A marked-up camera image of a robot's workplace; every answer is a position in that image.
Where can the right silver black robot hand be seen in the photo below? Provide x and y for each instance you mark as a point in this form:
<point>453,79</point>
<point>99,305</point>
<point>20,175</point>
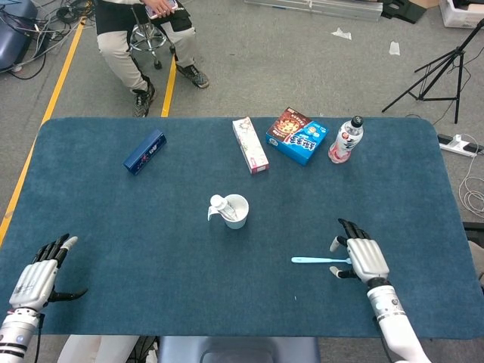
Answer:
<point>368,259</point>

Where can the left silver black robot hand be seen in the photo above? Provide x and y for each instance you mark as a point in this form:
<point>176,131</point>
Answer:
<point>32,283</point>

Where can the light blue toothbrush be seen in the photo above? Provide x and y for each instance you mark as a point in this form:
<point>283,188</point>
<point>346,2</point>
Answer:
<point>317,260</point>

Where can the white toothpaste tube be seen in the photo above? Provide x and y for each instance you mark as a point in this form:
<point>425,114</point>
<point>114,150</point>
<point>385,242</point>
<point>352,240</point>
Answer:
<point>223,206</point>

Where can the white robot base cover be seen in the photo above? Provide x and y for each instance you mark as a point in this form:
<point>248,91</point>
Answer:
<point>109,349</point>

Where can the white pink toothpaste box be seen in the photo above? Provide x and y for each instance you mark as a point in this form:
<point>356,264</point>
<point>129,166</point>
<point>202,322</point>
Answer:
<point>251,147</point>

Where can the dark blue toothpaste box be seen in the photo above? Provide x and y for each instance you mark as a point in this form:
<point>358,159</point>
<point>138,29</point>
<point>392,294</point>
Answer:
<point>145,153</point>

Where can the pink drink bottle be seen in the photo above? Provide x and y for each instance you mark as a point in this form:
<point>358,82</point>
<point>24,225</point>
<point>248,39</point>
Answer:
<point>346,141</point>

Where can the blue snack box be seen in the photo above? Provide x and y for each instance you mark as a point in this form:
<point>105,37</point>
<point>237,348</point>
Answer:
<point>298,140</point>

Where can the white power strip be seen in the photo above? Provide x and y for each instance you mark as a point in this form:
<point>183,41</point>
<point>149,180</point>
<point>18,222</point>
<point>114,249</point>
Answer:
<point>457,145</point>

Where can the blue table mat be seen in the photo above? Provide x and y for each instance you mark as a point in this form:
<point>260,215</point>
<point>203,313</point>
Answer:
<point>189,283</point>

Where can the flat white paper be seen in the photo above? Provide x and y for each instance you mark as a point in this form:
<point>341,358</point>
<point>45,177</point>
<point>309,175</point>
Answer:
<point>394,48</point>

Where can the black tripod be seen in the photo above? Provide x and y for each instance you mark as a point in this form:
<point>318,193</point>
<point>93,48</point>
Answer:
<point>459,56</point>

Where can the crumpled white paper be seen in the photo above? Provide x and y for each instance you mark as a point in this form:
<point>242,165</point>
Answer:
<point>342,35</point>

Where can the dark blue machine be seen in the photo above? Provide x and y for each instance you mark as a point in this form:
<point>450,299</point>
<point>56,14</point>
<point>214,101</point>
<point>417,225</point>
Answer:
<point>15,41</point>

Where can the seated person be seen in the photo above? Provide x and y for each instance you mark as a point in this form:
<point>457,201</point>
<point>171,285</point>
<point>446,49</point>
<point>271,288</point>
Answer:
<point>113,49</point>

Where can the aluminium rails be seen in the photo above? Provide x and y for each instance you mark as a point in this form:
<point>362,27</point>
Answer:
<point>321,9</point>

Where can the white plastic crate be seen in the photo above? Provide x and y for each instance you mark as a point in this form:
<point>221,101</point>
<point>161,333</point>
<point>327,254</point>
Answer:
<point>457,17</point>

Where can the metal stool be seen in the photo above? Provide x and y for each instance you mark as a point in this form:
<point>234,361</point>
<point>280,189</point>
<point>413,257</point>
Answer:
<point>147,38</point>

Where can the smartphone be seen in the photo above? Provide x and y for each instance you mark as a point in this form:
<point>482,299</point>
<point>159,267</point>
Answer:
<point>162,11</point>

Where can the black plastic frame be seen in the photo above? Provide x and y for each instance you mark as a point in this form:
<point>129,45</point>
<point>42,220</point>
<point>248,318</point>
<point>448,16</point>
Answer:
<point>401,11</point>

